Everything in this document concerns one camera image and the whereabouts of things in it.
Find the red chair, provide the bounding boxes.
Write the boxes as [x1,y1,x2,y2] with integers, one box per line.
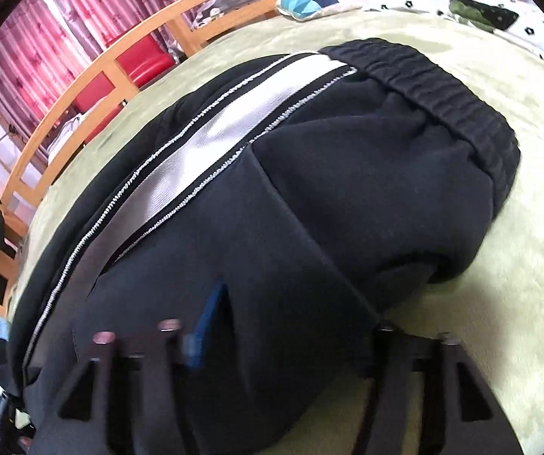
[71,32,176,143]

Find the wooden bed frame rail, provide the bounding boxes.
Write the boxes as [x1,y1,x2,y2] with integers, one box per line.
[0,0,515,210]

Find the blue geometric cushion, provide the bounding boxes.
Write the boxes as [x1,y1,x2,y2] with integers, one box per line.
[276,0,363,22]

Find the green fuzzy bed blanket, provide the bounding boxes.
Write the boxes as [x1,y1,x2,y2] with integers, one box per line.
[9,35,544,454]

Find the black pants with white stripe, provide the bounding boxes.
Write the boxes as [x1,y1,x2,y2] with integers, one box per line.
[9,39,520,454]

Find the red pink curtain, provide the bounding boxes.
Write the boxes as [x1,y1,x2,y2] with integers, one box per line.
[0,0,178,135]

